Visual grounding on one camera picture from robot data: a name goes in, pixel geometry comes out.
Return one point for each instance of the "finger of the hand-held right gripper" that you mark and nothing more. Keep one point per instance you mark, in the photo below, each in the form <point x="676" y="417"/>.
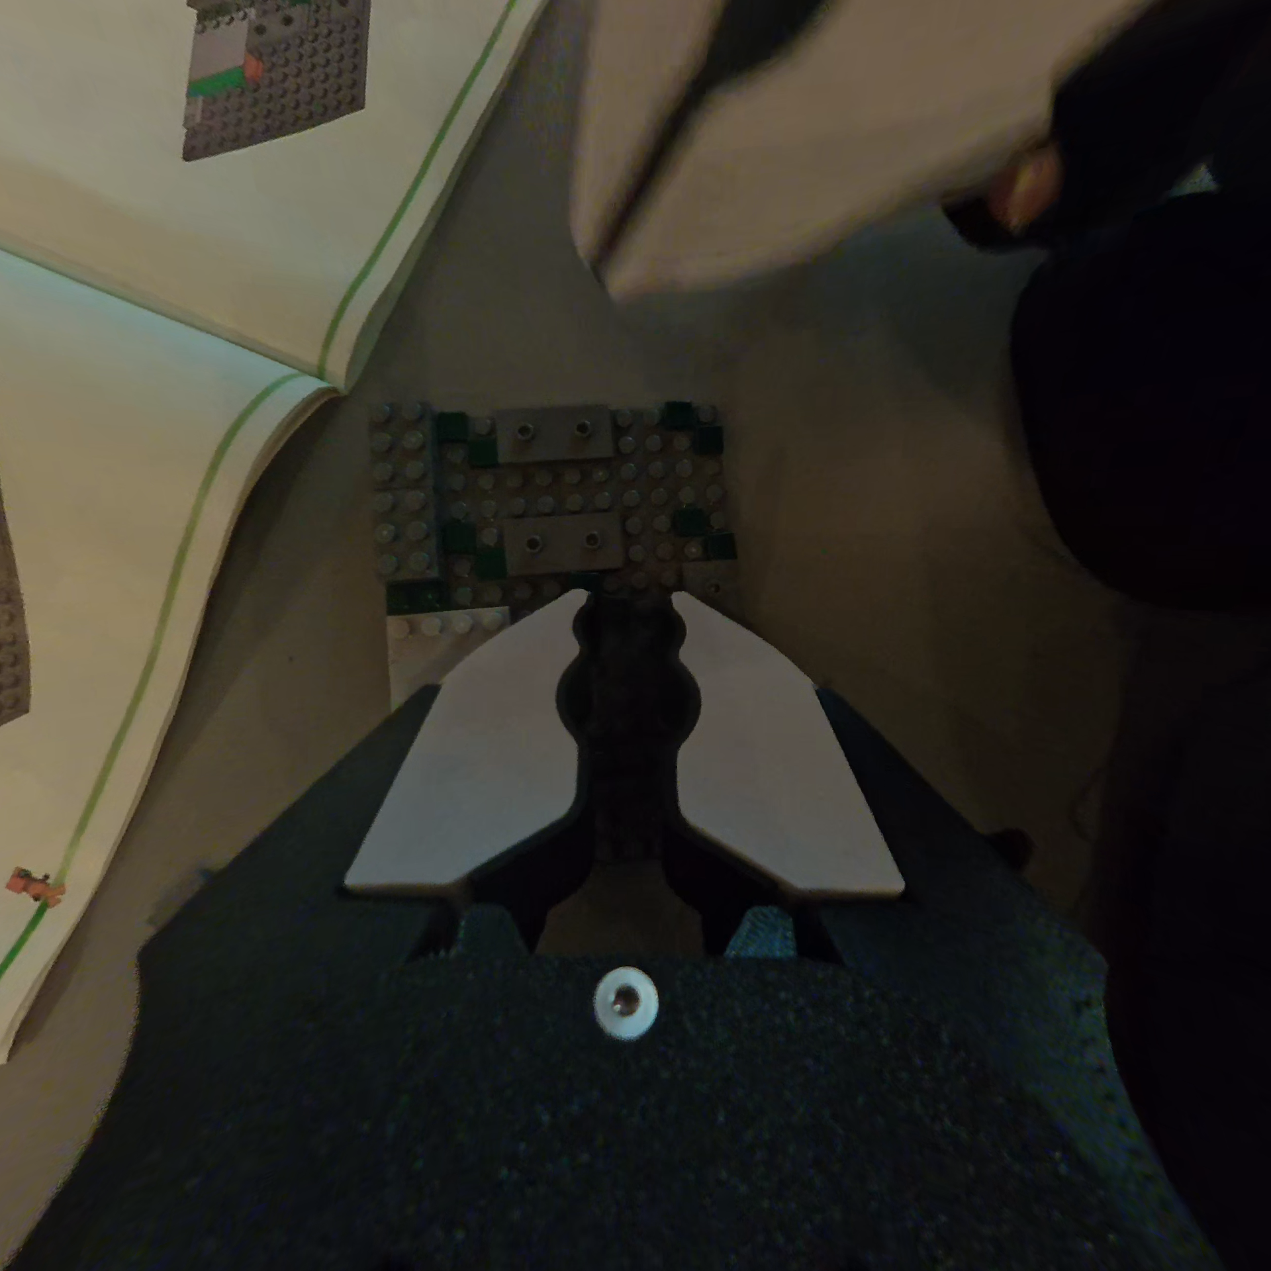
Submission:
<point x="644" y="90"/>
<point x="844" y="149"/>

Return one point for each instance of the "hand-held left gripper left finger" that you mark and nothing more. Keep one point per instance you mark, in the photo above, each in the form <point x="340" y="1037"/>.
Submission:
<point x="476" y="776"/>

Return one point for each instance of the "grey studded brick baseplate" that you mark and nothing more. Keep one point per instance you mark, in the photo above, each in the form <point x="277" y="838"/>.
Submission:
<point x="575" y="493"/>

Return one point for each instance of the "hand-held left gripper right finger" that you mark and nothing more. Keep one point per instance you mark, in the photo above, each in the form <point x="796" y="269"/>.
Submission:
<point x="783" y="776"/>

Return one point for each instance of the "dark round object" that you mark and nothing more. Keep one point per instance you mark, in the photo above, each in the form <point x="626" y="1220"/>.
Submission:
<point x="1140" y="397"/>

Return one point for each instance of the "person's right hand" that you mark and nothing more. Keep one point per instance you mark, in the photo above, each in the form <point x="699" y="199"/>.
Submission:
<point x="1027" y="189"/>

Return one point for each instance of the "brick instruction booklet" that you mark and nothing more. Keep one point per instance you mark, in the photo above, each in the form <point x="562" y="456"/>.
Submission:
<point x="119" y="497"/>

